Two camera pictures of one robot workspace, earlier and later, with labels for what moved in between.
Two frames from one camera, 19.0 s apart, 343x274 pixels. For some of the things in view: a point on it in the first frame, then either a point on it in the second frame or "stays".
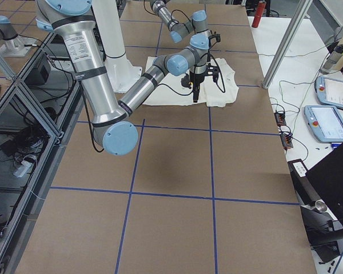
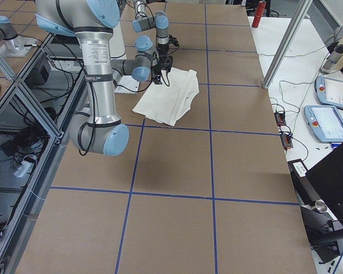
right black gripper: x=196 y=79 -> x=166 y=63
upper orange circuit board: x=280 y=119 stays
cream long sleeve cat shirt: x=222 y=92 -> x=166 y=103
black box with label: x=303 y=185 stays
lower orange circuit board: x=286 y=140 stays
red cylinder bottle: x=259 y=10 stays
